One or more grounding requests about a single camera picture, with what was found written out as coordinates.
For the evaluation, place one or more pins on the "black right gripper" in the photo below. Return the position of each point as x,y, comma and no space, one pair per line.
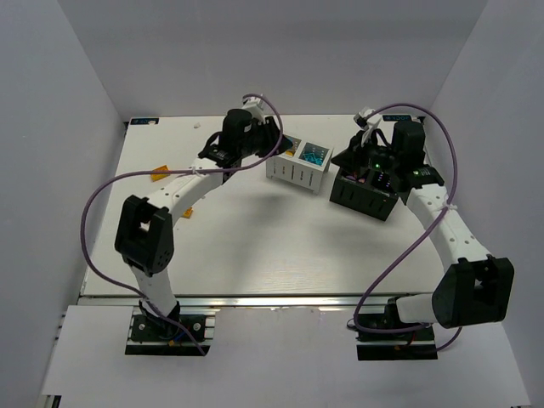
354,152

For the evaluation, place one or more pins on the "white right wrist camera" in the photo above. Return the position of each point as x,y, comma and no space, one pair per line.
367,120

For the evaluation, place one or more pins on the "orange rectangular lego brick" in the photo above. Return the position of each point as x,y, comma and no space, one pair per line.
159,173

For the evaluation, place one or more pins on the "aluminium front rail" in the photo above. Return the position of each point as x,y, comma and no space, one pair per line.
232,301

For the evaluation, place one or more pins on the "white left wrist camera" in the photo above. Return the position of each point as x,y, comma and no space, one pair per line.
255,106

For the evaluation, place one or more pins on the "black two-compartment container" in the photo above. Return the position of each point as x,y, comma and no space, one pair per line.
370,194

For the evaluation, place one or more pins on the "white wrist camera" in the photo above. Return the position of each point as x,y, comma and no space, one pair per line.
367,120
255,106

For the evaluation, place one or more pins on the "blue right corner sticker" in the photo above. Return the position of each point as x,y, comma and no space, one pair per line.
396,117

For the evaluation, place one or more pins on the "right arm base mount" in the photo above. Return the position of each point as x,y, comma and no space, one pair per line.
413,345

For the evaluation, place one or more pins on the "white two-compartment container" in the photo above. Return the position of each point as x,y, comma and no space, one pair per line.
294,170

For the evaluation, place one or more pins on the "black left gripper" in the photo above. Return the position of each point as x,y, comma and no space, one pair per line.
270,133

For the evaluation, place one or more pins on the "blue corner sticker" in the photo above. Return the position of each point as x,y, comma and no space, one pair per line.
144,121
396,117

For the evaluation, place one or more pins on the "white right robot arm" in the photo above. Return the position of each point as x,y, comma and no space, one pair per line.
476,286

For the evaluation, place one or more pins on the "cyan rounded lego brick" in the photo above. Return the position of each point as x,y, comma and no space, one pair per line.
314,154

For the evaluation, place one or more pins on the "blue left corner sticker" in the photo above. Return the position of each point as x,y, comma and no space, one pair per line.
144,121

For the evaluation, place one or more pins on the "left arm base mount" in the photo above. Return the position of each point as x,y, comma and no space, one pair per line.
150,336

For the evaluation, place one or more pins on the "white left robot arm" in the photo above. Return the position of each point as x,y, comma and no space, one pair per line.
144,236

